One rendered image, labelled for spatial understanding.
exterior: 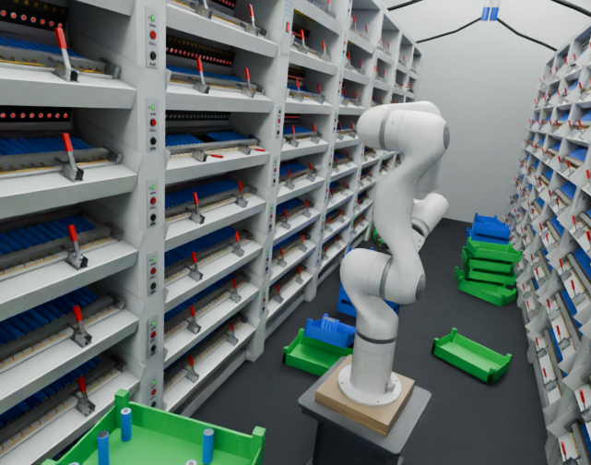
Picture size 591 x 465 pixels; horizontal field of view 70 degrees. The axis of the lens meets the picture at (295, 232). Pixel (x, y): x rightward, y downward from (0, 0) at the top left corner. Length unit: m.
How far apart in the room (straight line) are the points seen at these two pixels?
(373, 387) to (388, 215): 0.51
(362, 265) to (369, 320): 0.16
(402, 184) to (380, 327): 0.40
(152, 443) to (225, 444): 0.14
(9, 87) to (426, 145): 0.81
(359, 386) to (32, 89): 1.07
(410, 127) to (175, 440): 0.83
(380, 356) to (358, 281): 0.23
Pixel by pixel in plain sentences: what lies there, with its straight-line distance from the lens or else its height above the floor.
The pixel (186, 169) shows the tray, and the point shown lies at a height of 0.92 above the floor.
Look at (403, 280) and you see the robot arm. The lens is 1.12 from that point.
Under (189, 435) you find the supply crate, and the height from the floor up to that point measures 0.50.
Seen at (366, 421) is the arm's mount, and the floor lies 0.30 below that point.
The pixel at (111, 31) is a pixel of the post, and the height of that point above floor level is 1.23.
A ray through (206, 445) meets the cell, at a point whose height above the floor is 0.53.
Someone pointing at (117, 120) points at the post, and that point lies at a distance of 1.09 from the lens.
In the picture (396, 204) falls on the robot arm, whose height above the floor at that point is 0.91.
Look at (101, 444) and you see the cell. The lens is 0.87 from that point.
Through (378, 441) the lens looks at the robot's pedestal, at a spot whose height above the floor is 0.28.
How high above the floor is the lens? 1.13
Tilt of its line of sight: 17 degrees down
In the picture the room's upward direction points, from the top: 6 degrees clockwise
